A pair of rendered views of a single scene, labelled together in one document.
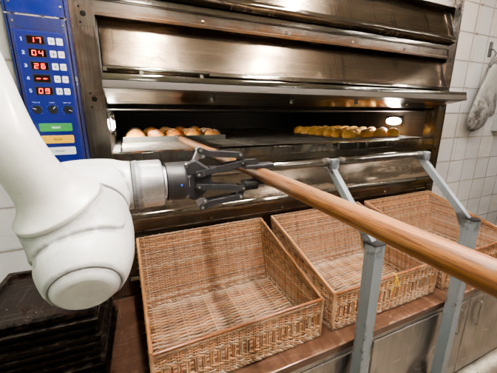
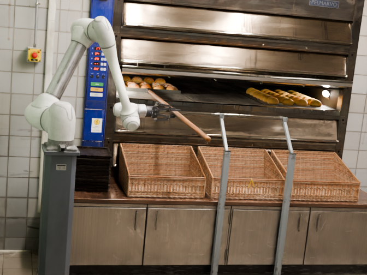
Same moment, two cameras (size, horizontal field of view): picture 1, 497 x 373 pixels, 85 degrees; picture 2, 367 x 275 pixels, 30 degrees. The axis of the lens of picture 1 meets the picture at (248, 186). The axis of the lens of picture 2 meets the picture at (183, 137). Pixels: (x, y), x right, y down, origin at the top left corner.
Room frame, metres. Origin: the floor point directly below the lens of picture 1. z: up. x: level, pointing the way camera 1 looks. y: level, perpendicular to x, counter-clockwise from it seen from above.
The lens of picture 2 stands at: (-3.82, -0.81, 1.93)
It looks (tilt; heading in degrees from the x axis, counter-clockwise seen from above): 11 degrees down; 9
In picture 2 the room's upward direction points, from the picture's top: 5 degrees clockwise
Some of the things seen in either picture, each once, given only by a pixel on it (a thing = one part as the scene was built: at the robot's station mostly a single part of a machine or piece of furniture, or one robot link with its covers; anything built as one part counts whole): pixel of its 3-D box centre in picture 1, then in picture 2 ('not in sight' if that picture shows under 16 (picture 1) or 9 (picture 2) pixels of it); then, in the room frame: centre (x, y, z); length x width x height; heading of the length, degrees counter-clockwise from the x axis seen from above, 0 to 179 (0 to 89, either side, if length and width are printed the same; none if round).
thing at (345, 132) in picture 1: (342, 130); (283, 96); (2.00, -0.68, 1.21); 0.61 x 0.48 x 0.06; 24
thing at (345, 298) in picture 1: (347, 251); (239, 172); (1.12, -0.45, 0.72); 0.56 x 0.49 x 0.28; 114
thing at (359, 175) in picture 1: (312, 175); (230, 125); (1.36, -0.32, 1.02); 1.79 x 0.11 x 0.19; 114
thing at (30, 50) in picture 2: not in sight; (34, 54); (0.72, 1.03, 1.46); 0.10 x 0.07 x 0.10; 114
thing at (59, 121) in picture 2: not in sight; (60, 120); (-0.01, 0.55, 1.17); 0.18 x 0.16 x 0.22; 57
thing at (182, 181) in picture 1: (188, 180); (152, 111); (0.54, 0.12, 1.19); 0.09 x 0.07 x 0.08; 114
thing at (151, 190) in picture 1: (149, 183); (141, 111); (0.51, 0.19, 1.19); 0.09 x 0.06 x 0.09; 24
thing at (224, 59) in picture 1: (319, 65); (237, 58); (1.36, -0.32, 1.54); 1.79 x 0.11 x 0.19; 114
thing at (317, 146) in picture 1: (310, 147); (231, 107); (1.38, -0.31, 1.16); 1.80 x 0.06 x 0.04; 114
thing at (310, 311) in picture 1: (222, 283); (160, 169); (0.88, 0.10, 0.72); 0.56 x 0.49 x 0.28; 114
